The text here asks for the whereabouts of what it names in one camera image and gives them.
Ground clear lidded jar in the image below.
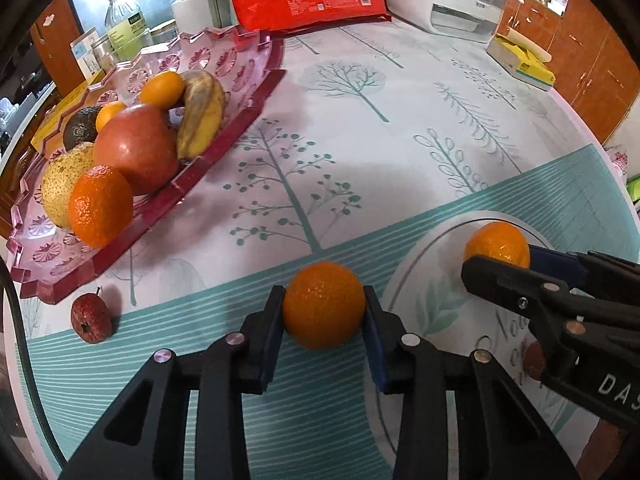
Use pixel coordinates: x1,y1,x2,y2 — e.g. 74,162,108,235
149,22,181,46

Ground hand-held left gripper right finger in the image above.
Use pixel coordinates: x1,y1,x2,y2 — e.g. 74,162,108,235
362,285,581,480

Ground wooden side cabinet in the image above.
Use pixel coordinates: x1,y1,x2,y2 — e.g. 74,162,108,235
500,0,640,146

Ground white squeeze bottle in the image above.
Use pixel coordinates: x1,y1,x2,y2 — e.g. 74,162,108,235
171,0,215,36

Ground small red hawthorn fruit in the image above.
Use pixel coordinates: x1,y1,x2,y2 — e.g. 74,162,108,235
523,341,548,381
70,287,113,345

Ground black cable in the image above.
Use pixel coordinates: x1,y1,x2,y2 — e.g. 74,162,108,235
0,255,66,466

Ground clear drinking glass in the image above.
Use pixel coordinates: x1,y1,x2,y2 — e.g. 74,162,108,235
90,35,117,71

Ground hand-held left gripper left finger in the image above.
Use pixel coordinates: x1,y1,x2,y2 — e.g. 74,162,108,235
60,285,287,480

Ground white carton box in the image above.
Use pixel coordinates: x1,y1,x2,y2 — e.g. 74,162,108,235
70,30,101,81

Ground red apple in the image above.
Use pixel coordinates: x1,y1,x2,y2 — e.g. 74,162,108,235
92,104,180,196

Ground yellow pear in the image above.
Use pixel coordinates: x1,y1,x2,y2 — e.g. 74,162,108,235
41,142,96,230

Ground pink glass fruit bowl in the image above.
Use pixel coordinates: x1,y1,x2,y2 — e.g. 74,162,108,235
5,27,287,306

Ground yellow tissue pack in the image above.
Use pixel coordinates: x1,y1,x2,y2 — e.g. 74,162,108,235
486,30,557,92

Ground spotted ripe banana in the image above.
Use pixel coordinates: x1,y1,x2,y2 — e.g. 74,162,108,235
176,70,226,159

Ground tree print tablecloth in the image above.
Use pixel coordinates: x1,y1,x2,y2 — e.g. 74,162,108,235
5,10,640,480

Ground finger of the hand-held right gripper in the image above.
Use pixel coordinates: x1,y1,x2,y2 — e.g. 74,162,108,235
529,245,640,307
461,255,640,377

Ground orange tangerine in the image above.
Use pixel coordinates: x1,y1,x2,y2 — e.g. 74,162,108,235
68,165,134,248
463,221,531,270
282,261,367,351
138,71,186,110
95,101,128,132

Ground clear plastic bottle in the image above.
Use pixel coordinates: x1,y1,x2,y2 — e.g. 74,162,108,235
104,0,151,61

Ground wooden door frame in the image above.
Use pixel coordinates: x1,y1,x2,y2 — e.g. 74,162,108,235
29,0,88,90

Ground yellow flat box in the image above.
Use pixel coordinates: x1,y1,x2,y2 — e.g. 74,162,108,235
30,70,108,153

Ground dark avocado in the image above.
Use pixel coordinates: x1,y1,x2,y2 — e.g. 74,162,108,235
62,106,103,152

